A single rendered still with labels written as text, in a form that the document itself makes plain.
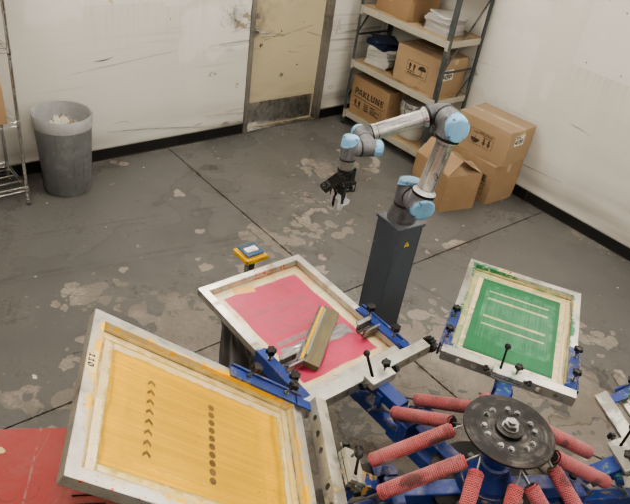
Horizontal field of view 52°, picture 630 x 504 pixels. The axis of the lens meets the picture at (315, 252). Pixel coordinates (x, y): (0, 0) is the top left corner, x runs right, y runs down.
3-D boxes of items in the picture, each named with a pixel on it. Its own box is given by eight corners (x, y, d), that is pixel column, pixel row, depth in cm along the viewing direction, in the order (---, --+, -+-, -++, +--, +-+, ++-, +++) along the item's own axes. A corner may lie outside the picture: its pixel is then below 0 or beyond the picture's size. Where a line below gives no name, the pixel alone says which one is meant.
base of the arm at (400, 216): (403, 207, 342) (407, 191, 336) (421, 222, 332) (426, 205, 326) (380, 213, 334) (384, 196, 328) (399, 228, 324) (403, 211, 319)
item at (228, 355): (217, 369, 321) (222, 303, 297) (223, 367, 323) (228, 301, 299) (271, 433, 293) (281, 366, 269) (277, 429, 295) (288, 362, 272)
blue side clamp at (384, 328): (353, 318, 303) (355, 306, 299) (360, 315, 305) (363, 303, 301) (397, 357, 285) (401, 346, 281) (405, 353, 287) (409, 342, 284)
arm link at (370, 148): (378, 132, 293) (355, 132, 290) (386, 144, 284) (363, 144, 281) (374, 148, 297) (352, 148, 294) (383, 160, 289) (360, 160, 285)
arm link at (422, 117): (447, 92, 303) (347, 121, 298) (457, 102, 294) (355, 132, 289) (448, 114, 310) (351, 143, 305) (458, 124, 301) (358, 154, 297)
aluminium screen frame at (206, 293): (197, 294, 299) (197, 288, 297) (297, 260, 333) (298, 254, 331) (300, 406, 252) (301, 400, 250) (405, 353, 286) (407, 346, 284)
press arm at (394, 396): (365, 387, 260) (367, 378, 258) (376, 381, 264) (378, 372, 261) (395, 415, 250) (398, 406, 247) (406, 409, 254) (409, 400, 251)
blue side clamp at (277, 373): (254, 362, 271) (255, 349, 267) (263, 357, 274) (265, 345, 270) (297, 409, 253) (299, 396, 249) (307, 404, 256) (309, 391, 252)
